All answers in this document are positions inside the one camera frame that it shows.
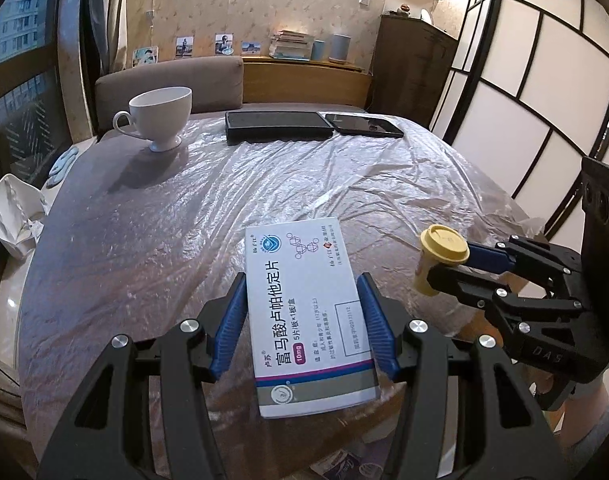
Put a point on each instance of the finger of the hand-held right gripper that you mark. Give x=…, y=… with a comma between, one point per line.
x=464, y=285
x=489, y=256

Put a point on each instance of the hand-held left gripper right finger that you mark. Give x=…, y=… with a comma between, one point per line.
x=377, y=320

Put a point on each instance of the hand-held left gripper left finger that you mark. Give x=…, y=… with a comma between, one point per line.
x=229, y=320

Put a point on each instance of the small yellow lidded cup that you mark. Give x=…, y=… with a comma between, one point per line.
x=442, y=245

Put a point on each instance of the white medicine box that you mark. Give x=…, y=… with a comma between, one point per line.
x=309, y=310

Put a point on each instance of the person's right forearm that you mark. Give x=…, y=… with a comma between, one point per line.
x=589, y=410

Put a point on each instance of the black smartphone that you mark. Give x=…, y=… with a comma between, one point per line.
x=364, y=125

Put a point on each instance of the white panelled sliding screen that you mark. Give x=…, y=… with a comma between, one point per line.
x=524, y=70

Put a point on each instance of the black tablet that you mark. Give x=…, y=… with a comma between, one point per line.
x=277, y=127

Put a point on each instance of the dark wooden cabinet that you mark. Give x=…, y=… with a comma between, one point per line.
x=409, y=70

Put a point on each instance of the white footed cup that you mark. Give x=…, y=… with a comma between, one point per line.
x=159, y=112

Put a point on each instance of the light blue slipper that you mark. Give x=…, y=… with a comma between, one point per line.
x=63, y=165

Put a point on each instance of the white paper bag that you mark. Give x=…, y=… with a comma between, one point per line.
x=12, y=215

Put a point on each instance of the brown sofa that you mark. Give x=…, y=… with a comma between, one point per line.
x=169, y=77

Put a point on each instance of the wooden shelf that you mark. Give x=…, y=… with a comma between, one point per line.
x=304, y=80

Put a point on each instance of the large grey cylinder speaker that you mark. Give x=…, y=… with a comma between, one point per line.
x=340, y=49

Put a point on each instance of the small brown ornament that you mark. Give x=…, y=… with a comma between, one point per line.
x=403, y=9

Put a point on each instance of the small grey cylinder speaker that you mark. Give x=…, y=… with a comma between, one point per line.
x=318, y=51

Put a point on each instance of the stack of books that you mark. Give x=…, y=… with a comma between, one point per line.
x=290, y=45

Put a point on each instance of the curtain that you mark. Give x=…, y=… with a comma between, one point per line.
x=107, y=15

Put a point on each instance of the window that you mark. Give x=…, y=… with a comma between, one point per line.
x=19, y=60

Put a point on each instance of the wall photo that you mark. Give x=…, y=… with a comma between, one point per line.
x=145, y=57
x=224, y=44
x=251, y=48
x=185, y=47

